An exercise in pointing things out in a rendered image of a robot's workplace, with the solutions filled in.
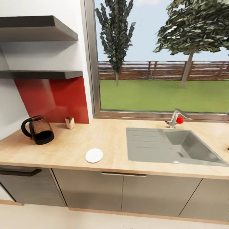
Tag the electric kettle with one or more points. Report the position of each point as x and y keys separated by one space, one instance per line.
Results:
x=41 y=131

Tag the drop in sink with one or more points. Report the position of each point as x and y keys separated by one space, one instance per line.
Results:
x=176 y=146

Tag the countertop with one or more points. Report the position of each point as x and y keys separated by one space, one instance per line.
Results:
x=69 y=147

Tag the cabinet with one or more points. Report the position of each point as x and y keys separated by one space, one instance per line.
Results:
x=186 y=197

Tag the fixed window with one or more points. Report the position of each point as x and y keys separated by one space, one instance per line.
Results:
x=147 y=57

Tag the saucer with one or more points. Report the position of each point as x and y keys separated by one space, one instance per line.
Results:
x=94 y=155

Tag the fridge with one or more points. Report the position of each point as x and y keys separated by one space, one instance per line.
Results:
x=12 y=110

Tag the dishwasher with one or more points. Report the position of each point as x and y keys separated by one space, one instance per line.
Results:
x=31 y=185

